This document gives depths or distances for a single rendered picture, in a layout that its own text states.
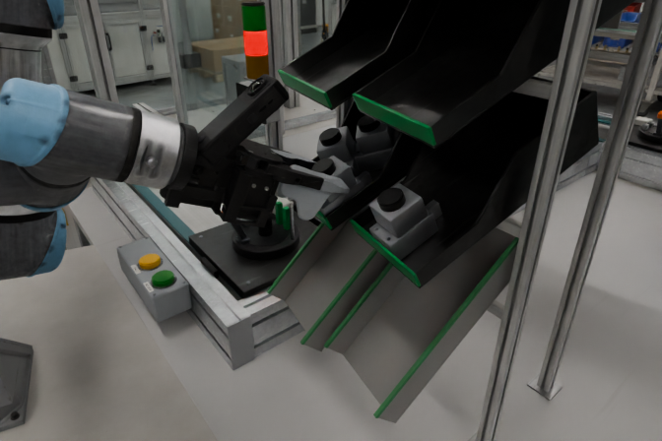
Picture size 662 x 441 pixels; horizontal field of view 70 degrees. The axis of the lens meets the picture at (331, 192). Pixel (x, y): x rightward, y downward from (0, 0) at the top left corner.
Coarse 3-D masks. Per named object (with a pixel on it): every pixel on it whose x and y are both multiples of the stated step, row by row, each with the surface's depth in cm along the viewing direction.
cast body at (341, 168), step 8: (320, 160) 60; (328, 160) 59; (336, 160) 60; (312, 168) 59; (320, 168) 58; (328, 168) 58; (336, 168) 59; (344, 168) 58; (336, 176) 58; (344, 176) 58; (352, 176) 59; (360, 176) 63; (368, 176) 63; (352, 184) 60; (360, 184) 60; (352, 192) 60; (328, 200) 59; (336, 200) 59; (344, 200) 60; (320, 208) 59; (328, 208) 59
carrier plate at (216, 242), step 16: (224, 224) 104; (304, 224) 104; (192, 240) 98; (208, 240) 98; (224, 240) 98; (304, 240) 98; (208, 256) 93; (224, 256) 93; (240, 256) 93; (288, 256) 93; (224, 272) 89; (240, 272) 88; (256, 272) 88; (272, 272) 88; (240, 288) 84; (256, 288) 85
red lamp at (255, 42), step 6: (246, 36) 99; (252, 36) 98; (258, 36) 99; (264, 36) 100; (246, 42) 100; (252, 42) 99; (258, 42) 99; (264, 42) 100; (246, 48) 100; (252, 48) 100; (258, 48) 100; (264, 48) 100; (246, 54) 101; (252, 54) 100; (258, 54) 100; (264, 54) 101
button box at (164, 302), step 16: (144, 240) 100; (128, 256) 95; (160, 256) 95; (128, 272) 94; (144, 272) 90; (176, 272) 90; (144, 288) 86; (160, 288) 85; (176, 288) 86; (160, 304) 85; (176, 304) 87; (160, 320) 86
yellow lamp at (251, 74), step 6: (246, 60) 102; (252, 60) 101; (258, 60) 101; (264, 60) 101; (246, 66) 102; (252, 66) 101; (258, 66) 101; (264, 66) 102; (246, 72) 103; (252, 72) 102; (258, 72) 102; (264, 72) 102; (252, 78) 103
